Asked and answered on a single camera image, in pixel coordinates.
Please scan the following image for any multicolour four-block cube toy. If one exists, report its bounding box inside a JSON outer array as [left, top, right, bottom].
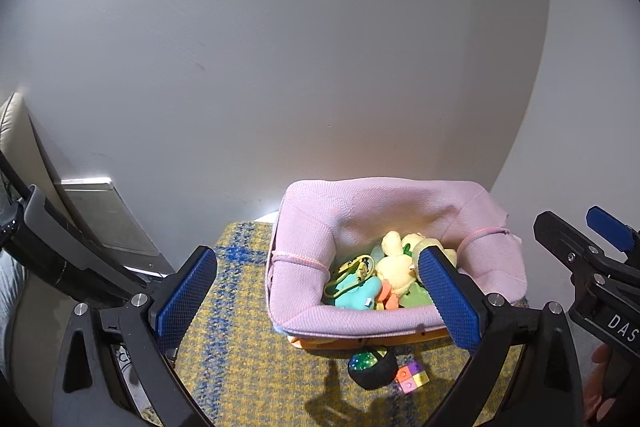
[[395, 361, 430, 395]]

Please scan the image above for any yellow green carabiner keychain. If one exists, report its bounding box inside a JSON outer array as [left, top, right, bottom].
[[323, 255, 375, 299]]

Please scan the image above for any black round sparkly toy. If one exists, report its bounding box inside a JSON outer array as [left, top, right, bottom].
[[347, 347, 398, 390]]

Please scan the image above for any person's right hand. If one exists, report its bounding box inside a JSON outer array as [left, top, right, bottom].
[[582, 345, 615, 426]]

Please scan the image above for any green felt plush piece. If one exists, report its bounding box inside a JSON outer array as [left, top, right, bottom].
[[399, 281, 433, 309]]

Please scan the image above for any yellow duck plush toy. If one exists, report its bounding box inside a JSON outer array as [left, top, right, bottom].
[[375, 231, 457, 297]]

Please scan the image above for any yellow blue woven blanket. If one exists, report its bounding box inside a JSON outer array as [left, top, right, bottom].
[[176, 221, 468, 426]]

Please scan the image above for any teal flower plush toy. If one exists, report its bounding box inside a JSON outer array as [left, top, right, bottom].
[[334, 274, 382, 311]]

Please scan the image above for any pink fabric lined orange basket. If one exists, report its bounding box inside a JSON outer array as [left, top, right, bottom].
[[265, 178, 527, 341]]

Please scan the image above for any grey metal bed frame panel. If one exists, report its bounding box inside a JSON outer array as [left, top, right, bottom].
[[55, 176, 175, 277]]

